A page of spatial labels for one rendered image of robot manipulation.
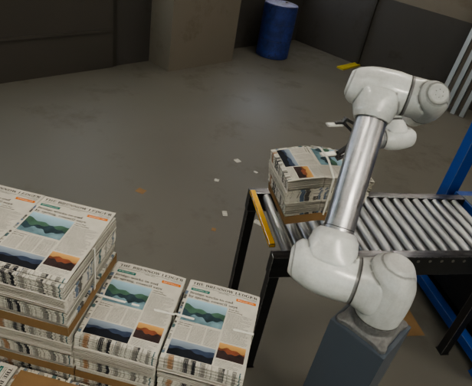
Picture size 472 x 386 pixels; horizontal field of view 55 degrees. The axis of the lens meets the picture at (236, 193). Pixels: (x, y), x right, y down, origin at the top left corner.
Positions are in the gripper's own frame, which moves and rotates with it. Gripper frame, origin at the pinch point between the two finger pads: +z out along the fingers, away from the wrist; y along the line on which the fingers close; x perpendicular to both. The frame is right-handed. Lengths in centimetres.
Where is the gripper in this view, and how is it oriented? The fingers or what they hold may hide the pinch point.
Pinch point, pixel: (326, 139)
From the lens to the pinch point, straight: 199.5
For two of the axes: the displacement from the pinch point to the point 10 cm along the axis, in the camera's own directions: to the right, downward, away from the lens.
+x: -1.8, -5.5, 8.2
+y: -0.8, 8.3, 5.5
